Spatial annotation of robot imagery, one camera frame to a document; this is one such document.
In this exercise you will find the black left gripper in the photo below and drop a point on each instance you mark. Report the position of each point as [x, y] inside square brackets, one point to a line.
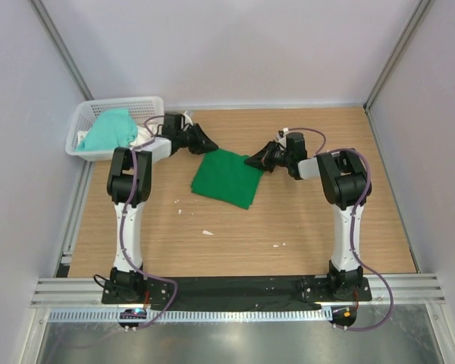
[204, 143]

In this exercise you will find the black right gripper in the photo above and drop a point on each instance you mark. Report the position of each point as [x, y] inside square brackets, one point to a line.
[262, 160]

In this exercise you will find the green t shirt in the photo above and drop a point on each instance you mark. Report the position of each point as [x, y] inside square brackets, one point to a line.
[224, 176]

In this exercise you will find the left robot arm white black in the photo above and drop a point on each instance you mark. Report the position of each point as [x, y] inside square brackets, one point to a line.
[129, 185]

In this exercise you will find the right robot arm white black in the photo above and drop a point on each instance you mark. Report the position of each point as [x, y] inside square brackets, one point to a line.
[345, 183]

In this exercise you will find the white t shirt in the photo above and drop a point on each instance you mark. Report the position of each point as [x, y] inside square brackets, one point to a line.
[110, 137]

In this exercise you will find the teal t shirt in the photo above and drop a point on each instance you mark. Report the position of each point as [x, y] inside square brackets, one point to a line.
[114, 116]

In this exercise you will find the white plastic basket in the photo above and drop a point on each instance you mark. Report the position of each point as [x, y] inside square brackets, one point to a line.
[144, 110]

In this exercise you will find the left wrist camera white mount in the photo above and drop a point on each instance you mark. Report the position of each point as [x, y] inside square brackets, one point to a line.
[187, 118]

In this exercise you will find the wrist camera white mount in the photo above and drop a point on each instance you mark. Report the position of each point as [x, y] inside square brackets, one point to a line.
[187, 118]
[282, 133]

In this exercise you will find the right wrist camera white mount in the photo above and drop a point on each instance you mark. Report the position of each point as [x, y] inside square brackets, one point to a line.
[282, 133]

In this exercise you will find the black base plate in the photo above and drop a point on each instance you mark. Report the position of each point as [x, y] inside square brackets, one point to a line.
[232, 294]

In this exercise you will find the white slotted cable duct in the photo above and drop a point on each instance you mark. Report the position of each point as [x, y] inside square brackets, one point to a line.
[135, 315]

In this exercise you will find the aluminium frame rail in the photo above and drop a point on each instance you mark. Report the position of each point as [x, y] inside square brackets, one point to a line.
[83, 292]

